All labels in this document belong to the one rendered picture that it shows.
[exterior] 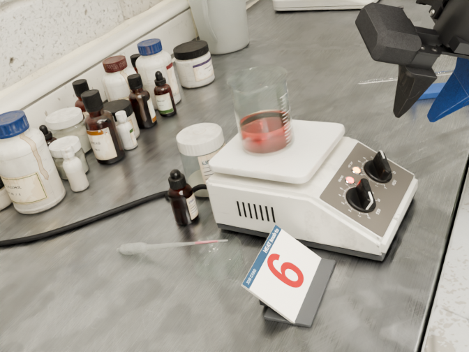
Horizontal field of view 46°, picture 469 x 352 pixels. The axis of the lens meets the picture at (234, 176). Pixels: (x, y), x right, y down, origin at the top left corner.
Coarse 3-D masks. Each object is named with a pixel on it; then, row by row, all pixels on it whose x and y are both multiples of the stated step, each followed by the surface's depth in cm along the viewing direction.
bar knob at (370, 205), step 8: (360, 184) 56; (368, 184) 56; (352, 192) 56; (360, 192) 56; (368, 192) 55; (352, 200) 56; (360, 200) 56; (368, 200) 54; (360, 208) 55; (368, 208) 55
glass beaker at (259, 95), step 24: (240, 72) 60; (264, 72) 60; (240, 96) 56; (264, 96) 56; (288, 96) 58; (240, 120) 58; (264, 120) 57; (288, 120) 59; (264, 144) 59; (288, 144) 60
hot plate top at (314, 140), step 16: (304, 128) 64; (320, 128) 63; (336, 128) 62; (240, 144) 63; (304, 144) 60; (320, 144) 60; (224, 160) 61; (240, 160) 60; (256, 160) 59; (272, 160) 59; (288, 160) 58; (304, 160) 57; (320, 160) 57; (256, 176) 58; (272, 176) 56; (288, 176) 55; (304, 176) 55
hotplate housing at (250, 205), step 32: (224, 192) 60; (256, 192) 58; (288, 192) 56; (320, 192) 56; (224, 224) 64; (256, 224) 61; (288, 224) 58; (320, 224) 56; (352, 224) 54; (384, 256) 55
